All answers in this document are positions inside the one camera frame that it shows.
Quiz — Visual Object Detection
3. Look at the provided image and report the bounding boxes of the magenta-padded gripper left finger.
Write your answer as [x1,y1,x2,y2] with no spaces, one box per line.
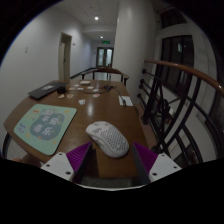
[40,141,98,185]

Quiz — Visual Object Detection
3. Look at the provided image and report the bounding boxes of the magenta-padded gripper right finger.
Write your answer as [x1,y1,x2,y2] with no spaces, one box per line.
[130,142,183,186]

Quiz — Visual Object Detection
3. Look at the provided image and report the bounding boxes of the white honeycomb computer mouse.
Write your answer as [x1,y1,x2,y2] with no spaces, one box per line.
[85,120,130,159]

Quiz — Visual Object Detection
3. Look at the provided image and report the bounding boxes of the mint green printed mouse pad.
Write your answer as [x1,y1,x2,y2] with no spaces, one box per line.
[13,103,78,157]

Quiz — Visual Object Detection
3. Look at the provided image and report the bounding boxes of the small black object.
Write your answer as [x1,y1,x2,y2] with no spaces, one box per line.
[56,85,67,95]

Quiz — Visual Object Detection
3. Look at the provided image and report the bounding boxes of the dark closed laptop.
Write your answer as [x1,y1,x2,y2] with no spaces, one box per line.
[27,80,69,100]

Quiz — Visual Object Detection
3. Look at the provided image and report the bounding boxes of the black railing with wooden handrail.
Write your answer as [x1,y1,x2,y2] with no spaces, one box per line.
[136,59,224,168]

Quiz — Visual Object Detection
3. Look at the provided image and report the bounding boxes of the dark framed window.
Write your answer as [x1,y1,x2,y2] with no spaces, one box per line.
[159,34,195,98]

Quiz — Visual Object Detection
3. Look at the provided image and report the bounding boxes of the wooden armchair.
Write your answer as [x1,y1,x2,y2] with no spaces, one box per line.
[80,66,130,86]

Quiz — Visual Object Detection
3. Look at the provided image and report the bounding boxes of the glass double door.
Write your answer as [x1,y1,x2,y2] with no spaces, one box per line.
[95,46,115,69]

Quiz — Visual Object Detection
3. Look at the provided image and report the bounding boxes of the ceiling lights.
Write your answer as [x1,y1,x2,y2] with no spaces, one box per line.
[93,15,106,41]

